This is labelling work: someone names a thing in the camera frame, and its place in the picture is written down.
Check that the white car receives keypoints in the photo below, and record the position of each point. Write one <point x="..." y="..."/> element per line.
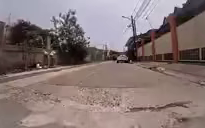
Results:
<point x="122" y="58"/>

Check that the dark-roofed building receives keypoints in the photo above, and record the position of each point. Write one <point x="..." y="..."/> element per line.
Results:
<point x="190" y="11"/>

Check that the beige wall with orange pillars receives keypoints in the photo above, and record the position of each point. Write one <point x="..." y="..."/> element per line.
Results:
<point x="193" y="36"/>

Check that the concrete kerb strip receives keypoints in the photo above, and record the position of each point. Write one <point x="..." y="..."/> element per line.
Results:
<point x="23" y="74"/>

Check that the low distant buildings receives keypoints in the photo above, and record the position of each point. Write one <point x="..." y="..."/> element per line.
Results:
<point x="96" y="54"/>

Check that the tall leafy tree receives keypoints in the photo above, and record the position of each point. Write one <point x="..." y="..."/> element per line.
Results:
<point x="69" y="33"/>

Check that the raised concrete pavement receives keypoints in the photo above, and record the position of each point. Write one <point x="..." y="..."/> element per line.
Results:
<point x="190" y="70"/>

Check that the grey wall with posts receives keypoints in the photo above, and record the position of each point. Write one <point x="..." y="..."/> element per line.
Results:
<point x="10" y="56"/>

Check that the dark tree behind wall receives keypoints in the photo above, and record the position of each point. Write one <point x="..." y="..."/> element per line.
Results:
<point x="23" y="31"/>

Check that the worn grey concrete road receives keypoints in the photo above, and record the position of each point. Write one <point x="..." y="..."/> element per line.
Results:
<point x="100" y="75"/>

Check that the utility pole with lamp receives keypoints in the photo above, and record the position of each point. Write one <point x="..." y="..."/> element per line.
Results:
<point x="134" y="33"/>

